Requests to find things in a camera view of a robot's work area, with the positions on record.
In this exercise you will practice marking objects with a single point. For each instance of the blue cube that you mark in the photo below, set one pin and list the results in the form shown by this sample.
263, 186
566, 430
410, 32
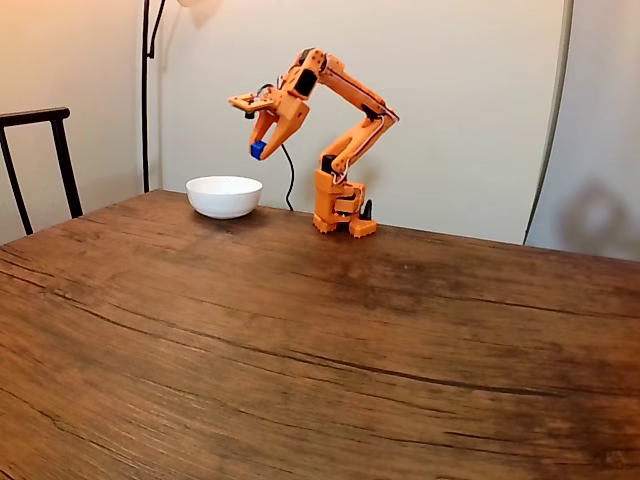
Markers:
258, 150

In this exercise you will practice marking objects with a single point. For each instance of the white bowl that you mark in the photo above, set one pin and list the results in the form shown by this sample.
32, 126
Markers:
225, 200

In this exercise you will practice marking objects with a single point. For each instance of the black floor lamp stand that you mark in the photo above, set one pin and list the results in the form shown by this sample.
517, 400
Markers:
145, 125

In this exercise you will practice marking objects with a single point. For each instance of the black wooden chair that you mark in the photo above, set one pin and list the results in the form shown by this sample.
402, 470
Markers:
35, 117

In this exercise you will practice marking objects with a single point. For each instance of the grey vertical trim strip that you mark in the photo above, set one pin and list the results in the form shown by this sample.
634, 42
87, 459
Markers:
547, 150

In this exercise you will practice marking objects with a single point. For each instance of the orange camera mount with camera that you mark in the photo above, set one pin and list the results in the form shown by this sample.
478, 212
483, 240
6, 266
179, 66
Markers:
235, 101

